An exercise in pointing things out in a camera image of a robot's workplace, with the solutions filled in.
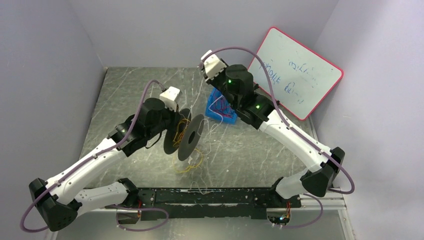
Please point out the blue plastic bin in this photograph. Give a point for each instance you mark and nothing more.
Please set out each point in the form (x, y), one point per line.
(218, 108)

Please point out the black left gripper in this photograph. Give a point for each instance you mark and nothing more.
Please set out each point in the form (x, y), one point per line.
(170, 117)

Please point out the white board red frame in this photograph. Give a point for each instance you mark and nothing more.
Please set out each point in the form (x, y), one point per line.
(299, 78)

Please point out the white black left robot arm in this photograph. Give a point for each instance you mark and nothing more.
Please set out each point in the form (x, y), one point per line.
(127, 138)

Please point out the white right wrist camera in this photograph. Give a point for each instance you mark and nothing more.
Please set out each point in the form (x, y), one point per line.
(211, 65)

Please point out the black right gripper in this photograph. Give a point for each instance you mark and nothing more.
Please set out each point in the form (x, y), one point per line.
(224, 81)

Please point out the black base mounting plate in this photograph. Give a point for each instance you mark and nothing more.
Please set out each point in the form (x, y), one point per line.
(187, 203)

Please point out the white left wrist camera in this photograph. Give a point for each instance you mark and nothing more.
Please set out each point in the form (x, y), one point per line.
(170, 97)

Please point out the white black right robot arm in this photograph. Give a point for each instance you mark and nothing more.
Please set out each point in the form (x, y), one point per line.
(322, 164)

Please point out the grey perforated cable spool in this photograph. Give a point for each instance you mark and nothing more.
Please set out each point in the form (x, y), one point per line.
(186, 138)

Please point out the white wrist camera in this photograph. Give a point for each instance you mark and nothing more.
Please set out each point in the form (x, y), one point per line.
(211, 65)
(170, 97)

